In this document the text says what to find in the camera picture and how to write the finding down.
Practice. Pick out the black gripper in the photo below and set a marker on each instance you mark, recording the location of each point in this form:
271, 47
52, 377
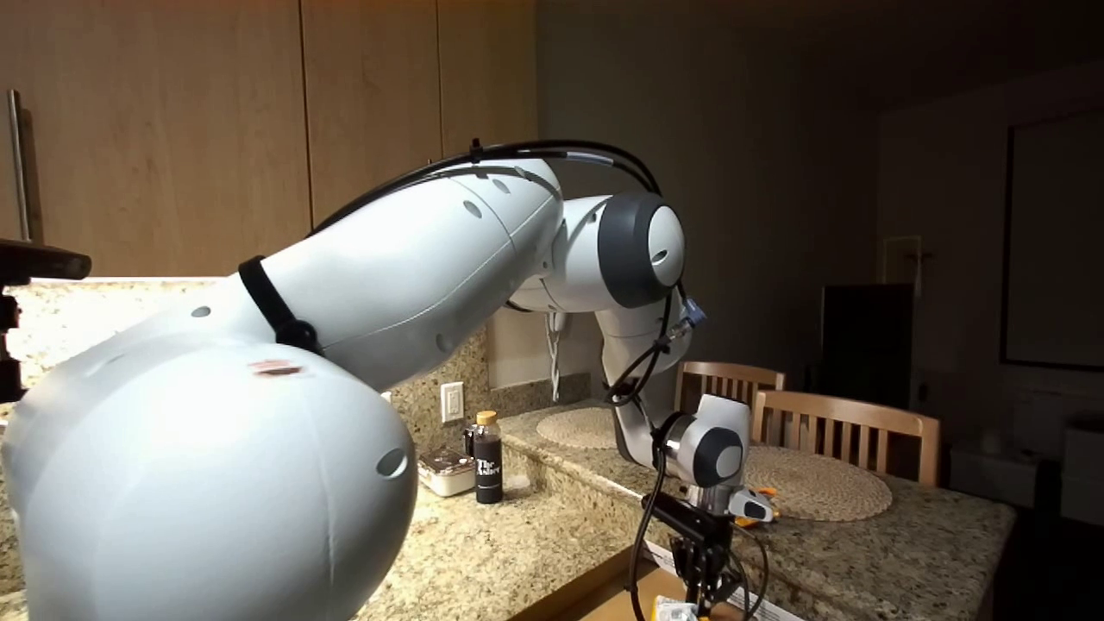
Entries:
703, 556

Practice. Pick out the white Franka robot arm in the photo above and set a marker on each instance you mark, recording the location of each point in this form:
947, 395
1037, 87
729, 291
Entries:
229, 459

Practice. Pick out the shallow cardboard tray box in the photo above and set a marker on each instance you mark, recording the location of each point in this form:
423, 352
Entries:
645, 590

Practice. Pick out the small round woven placemat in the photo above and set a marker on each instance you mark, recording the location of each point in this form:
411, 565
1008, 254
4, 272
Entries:
823, 484

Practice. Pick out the large round woven placemat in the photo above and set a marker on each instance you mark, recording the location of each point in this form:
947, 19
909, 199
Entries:
576, 429

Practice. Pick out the black bottle with wooden cap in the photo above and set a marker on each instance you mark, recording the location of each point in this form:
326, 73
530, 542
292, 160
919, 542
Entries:
488, 459

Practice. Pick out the dark rectangular screen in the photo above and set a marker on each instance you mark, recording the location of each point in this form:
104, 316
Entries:
867, 345

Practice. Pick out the small stereo camera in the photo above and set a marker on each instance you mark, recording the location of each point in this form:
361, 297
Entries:
691, 517

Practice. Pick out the white wall outlet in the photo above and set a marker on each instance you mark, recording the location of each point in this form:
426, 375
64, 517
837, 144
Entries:
454, 402

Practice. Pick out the dark framed wall panel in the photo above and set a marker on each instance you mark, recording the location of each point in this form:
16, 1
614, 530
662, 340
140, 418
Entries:
1056, 244

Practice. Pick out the wooden wall cabinet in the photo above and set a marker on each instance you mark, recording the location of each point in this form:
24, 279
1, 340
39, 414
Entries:
174, 114

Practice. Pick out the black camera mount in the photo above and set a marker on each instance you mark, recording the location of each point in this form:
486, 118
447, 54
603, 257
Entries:
35, 260

